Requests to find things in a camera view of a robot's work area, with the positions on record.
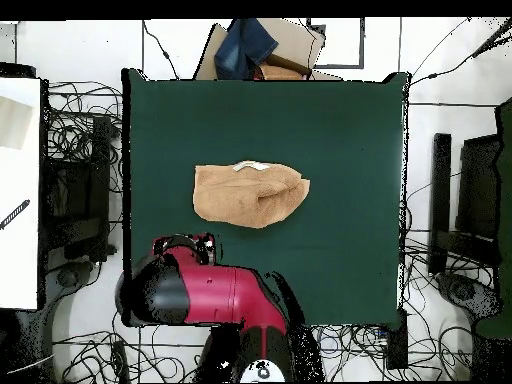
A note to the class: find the tan terry towel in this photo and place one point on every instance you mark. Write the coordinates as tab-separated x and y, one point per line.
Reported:
240	196

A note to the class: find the cardboard box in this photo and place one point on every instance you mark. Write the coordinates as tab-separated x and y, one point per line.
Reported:
296	40

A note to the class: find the wide black stand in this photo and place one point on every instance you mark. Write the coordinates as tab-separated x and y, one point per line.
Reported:
478	188

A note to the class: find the blue jeans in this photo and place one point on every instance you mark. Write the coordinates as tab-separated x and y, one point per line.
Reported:
240	48

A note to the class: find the beige block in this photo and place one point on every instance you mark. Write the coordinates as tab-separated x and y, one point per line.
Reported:
14	124

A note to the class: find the narrow black post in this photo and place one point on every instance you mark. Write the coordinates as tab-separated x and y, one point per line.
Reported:
440	200

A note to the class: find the black equipment rack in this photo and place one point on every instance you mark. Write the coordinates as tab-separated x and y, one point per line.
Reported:
100	180

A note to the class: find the black rectangular floor frame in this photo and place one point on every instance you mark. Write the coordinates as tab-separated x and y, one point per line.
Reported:
362	44

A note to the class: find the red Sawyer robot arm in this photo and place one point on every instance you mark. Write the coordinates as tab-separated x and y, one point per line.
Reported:
216	292

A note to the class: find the tan towel in box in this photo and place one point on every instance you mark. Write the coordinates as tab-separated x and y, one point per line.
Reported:
280	73

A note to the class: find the black ridged tool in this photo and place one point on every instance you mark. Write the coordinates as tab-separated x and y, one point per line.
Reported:
14	214

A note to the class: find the small black box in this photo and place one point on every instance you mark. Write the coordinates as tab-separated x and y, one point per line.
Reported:
396	344

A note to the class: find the dark green table cloth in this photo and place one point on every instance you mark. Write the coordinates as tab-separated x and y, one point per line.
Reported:
320	140

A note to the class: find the white desk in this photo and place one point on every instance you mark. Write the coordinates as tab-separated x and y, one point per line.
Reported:
20	260

